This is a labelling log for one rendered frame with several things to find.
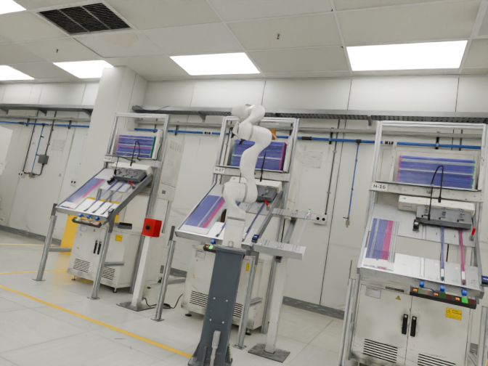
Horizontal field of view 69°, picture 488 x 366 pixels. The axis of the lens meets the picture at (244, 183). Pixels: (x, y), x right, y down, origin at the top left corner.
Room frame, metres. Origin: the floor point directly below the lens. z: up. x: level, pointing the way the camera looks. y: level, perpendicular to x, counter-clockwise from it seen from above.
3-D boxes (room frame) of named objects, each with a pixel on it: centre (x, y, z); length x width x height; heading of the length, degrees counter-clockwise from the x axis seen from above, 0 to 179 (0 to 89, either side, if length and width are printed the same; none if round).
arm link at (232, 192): (2.29, 0.04, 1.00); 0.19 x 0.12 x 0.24; 103
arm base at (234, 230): (2.29, 0.01, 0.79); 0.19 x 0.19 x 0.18
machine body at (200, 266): (3.38, -0.09, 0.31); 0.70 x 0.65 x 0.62; 65
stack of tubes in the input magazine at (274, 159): (3.25, -0.09, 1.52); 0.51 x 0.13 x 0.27; 65
